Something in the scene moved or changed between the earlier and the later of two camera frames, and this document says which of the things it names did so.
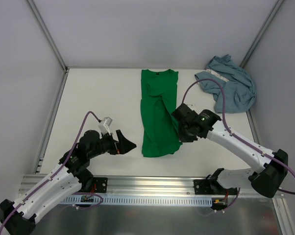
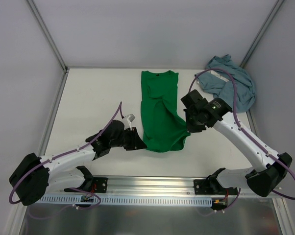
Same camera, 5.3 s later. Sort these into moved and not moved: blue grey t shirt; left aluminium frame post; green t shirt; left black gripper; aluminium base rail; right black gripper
Moved: left black gripper; right black gripper
Not moved: aluminium base rail; blue grey t shirt; green t shirt; left aluminium frame post
